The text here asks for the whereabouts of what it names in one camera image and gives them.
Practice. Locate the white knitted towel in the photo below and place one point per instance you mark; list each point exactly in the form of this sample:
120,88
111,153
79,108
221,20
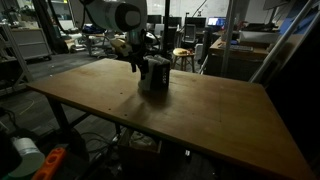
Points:
151,71

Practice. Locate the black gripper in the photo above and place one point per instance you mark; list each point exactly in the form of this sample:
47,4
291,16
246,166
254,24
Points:
137,42

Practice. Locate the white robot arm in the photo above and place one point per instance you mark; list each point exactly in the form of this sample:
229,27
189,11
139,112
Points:
129,16

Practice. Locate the orange plastic tool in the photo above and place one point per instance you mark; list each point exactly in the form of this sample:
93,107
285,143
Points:
51,164

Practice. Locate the cardboard box under table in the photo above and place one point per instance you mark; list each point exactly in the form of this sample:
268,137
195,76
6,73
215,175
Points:
138,150

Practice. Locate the leaning aluminium bar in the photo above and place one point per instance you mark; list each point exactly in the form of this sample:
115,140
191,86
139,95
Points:
281,42

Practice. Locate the yellowish wrist camera box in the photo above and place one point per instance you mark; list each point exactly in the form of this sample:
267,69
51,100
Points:
121,47

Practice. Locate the black vertical pole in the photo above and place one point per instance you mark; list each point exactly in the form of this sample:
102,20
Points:
165,32

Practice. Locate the wooden top workbench cabinet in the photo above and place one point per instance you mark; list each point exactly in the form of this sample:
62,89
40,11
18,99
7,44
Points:
241,64

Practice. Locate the grey metal drawer cabinet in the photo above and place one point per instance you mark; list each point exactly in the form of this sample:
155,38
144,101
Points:
32,43

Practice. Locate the round wooden stool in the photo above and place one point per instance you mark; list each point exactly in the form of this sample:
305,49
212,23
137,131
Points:
183,58

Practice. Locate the lit computer monitor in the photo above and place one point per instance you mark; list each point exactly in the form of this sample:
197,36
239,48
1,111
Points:
216,21

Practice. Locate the black perforated box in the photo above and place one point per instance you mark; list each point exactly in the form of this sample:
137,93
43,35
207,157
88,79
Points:
161,76

